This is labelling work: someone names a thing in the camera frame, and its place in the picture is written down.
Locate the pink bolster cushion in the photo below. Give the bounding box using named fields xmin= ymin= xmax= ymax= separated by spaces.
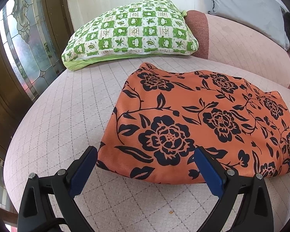
xmin=185 ymin=10 xmax=290 ymax=89

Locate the grey pillow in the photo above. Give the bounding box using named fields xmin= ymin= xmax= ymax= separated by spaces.
xmin=208 ymin=0 xmax=290 ymax=51

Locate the dark wooden glass door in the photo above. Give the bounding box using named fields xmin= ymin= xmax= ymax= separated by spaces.
xmin=0 ymin=0 xmax=73 ymax=212

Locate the green white checkered pillow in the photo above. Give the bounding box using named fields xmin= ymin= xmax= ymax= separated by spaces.
xmin=62 ymin=0 xmax=199 ymax=71

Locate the orange black floral blouse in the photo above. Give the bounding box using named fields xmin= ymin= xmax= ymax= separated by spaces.
xmin=97 ymin=63 xmax=290 ymax=184

